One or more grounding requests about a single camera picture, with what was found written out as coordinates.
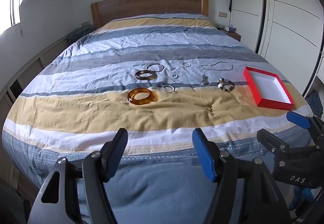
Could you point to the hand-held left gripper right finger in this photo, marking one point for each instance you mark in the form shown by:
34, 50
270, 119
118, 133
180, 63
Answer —
205, 153

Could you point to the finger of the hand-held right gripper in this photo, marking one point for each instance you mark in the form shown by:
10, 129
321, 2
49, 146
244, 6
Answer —
298, 119
270, 141

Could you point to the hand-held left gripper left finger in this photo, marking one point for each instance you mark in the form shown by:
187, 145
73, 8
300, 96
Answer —
114, 157

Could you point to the red jewelry box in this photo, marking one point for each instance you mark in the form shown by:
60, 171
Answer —
268, 87

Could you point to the amber bangle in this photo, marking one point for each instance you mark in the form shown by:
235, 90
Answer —
131, 99

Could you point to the silver pendant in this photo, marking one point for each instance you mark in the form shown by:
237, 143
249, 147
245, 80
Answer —
204, 81

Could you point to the linked silver rings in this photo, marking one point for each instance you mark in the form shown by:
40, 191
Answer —
164, 90

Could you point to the olive brown bangle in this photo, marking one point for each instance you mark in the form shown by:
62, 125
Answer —
138, 77

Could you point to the folded jeans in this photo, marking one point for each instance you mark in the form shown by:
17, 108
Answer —
315, 102

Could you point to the blue and white clothing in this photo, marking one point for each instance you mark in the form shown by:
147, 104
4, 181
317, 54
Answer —
300, 197

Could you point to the striped duvet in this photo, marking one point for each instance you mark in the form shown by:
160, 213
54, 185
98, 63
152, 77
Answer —
101, 62

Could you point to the thin silver bangle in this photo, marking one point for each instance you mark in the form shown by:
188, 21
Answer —
149, 65

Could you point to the wooden nightstand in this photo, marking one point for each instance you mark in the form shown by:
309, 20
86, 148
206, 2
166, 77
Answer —
234, 35

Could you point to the white wardrobe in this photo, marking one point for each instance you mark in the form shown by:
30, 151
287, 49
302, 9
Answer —
286, 11

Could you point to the tissue box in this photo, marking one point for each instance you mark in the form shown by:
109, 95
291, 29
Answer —
229, 28

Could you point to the blue cloth pile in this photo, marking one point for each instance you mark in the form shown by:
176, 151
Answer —
79, 33

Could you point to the wooden headboard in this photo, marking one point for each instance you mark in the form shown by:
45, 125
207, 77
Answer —
141, 5

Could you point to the window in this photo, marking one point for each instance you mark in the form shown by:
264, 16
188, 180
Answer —
12, 4

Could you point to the wall switch plate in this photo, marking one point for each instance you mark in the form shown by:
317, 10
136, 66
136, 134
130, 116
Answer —
222, 14
85, 23

